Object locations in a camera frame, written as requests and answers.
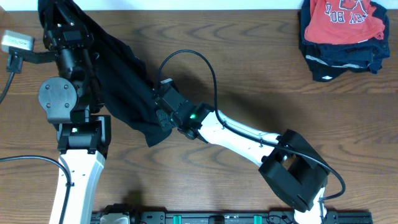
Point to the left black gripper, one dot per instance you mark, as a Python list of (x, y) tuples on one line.
[(72, 38)]

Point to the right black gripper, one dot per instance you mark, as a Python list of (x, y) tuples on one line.
[(161, 116)]

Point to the black t-shirt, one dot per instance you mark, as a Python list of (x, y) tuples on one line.
[(126, 89)]

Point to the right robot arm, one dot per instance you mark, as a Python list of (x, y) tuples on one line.
[(292, 168)]

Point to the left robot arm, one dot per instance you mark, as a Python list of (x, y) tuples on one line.
[(72, 101)]

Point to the navy folded clothes stack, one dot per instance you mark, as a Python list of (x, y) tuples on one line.
[(327, 62)]

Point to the red printed t-shirt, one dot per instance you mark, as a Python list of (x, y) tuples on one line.
[(340, 22)]

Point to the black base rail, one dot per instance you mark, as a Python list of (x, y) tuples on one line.
[(119, 213)]

